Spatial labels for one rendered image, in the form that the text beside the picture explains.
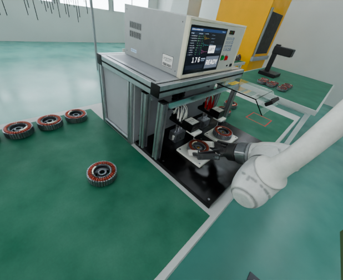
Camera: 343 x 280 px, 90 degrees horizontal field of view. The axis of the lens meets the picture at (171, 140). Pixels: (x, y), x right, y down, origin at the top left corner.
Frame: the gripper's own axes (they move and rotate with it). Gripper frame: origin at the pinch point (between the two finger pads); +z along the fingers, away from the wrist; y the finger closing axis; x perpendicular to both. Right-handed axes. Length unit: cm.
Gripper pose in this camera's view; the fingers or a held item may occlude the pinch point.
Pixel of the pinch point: (198, 148)
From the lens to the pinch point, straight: 86.6
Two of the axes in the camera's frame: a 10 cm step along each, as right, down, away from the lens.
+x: -2.1, -9.4, -2.8
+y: 6.9, -3.4, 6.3
